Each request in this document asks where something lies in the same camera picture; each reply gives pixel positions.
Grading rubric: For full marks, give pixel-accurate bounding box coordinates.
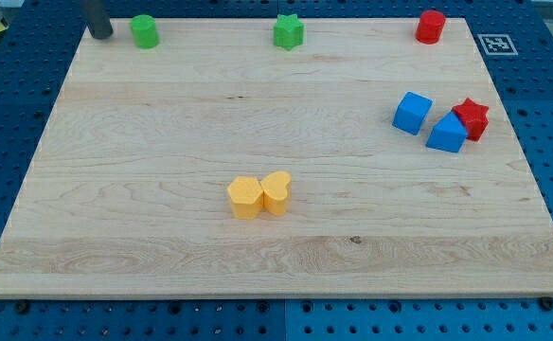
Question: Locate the white fiducial marker tag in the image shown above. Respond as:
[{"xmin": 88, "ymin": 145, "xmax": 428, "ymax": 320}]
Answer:
[{"xmin": 477, "ymin": 33, "xmax": 518, "ymax": 56}]

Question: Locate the red cylinder block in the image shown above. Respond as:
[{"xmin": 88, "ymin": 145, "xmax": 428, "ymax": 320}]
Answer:
[{"xmin": 415, "ymin": 9, "xmax": 446, "ymax": 45}]

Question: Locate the blue triangular prism block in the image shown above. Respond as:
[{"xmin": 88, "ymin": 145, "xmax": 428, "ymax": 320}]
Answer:
[{"xmin": 426, "ymin": 112, "xmax": 468, "ymax": 153}]

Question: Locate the green star block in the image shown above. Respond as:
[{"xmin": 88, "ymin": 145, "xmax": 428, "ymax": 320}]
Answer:
[{"xmin": 273, "ymin": 14, "xmax": 305, "ymax": 51}]

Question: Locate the black bolt right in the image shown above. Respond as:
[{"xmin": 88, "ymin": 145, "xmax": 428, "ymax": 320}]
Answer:
[{"xmin": 539, "ymin": 296, "xmax": 553, "ymax": 312}]

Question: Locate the green cylinder block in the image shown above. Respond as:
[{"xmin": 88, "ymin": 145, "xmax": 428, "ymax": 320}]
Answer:
[{"xmin": 130, "ymin": 14, "xmax": 159, "ymax": 49}]

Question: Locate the yellow hexagon block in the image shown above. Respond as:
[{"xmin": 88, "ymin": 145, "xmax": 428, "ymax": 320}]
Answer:
[{"xmin": 227, "ymin": 176, "xmax": 263, "ymax": 220}]

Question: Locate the black bolt left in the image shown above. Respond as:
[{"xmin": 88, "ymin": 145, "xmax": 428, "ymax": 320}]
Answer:
[{"xmin": 13, "ymin": 300, "xmax": 30, "ymax": 315}]

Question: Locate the blue cube block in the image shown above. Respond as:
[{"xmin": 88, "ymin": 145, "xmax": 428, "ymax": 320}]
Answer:
[{"xmin": 392, "ymin": 92, "xmax": 433, "ymax": 135}]

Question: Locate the yellow heart block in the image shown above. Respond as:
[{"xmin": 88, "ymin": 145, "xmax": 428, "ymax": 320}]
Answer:
[{"xmin": 260, "ymin": 170, "xmax": 292, "ymax": 216}]

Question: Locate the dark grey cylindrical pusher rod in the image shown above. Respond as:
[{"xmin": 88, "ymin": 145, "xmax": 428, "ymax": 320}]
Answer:
[{"xmin": 80, "ymin": 0, "xmax": 113, "ymax": 40}]

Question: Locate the red star block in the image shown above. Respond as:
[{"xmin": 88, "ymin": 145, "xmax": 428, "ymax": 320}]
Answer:
[{"xmin": 452, "ymin": 98, "xmax": 489, "ymax": 142}]

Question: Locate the black bolt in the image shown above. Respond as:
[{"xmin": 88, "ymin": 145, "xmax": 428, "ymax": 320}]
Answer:
[
  {"xmin": 13, "ymin": 300, "xmax": 30, "ymax": 315},
  {"xmin": 539, "ymin": 296, "xmax": 553, "ymax": 312}
]

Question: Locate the light wooden board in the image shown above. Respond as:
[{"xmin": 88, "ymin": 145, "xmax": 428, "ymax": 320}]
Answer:
[{"xmin": 0, "ymin": 18, "xmax": 553, "ymax": 299}]

